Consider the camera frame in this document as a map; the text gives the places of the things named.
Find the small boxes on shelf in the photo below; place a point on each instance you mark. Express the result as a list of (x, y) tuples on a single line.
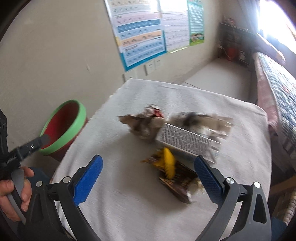
[(229, 21)]

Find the person's left hand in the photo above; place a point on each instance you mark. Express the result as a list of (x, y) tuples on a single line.
[(26, 194)]

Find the red bucket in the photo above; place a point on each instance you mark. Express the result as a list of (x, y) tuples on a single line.
[(230, 54)]

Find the bed with plaid quilt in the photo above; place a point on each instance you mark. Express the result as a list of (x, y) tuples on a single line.
[(279, 92)]

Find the green chart wall poster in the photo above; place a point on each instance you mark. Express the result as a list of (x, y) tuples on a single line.
[(195, 23)]

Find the white grid wall poster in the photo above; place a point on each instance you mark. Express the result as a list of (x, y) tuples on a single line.
[(175, 30)]

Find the bright window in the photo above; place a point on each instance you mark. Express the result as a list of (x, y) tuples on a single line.
[(279, 16)]

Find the white wall socket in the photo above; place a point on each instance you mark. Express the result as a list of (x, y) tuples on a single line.
[(149, 68), (158, 64)]

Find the white printed cardboard box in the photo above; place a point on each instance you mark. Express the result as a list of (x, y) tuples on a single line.
[(182, 139)]

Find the crushed printed paper cup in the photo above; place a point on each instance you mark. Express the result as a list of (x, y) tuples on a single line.
[(196, 118)]

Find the white towel table cover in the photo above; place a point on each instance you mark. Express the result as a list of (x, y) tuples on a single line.
[(115, 139)]

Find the red bin with green rim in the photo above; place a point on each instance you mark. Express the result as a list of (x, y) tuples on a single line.
[(62, 120)]

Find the pink pillow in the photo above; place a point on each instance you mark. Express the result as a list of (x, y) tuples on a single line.
[(270, 47)]

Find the yellow and brown wrapper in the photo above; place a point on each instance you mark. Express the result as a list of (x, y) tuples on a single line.
[(171, 166)]

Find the blue alphabet wall poster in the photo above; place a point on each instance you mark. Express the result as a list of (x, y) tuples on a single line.
[(138, 34)]

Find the dark shelf unit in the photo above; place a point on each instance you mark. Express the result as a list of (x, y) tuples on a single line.
[(240, 39)]

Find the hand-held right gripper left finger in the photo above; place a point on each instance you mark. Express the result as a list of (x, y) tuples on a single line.
[(89, 183)]

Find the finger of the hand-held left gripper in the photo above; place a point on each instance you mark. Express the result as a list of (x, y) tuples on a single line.
[(30, 147)]

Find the brown paper wrapper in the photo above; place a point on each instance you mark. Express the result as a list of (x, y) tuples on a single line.
[(143, 125)]

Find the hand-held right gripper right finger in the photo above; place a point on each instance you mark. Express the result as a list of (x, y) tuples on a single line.
[(208, 180)]

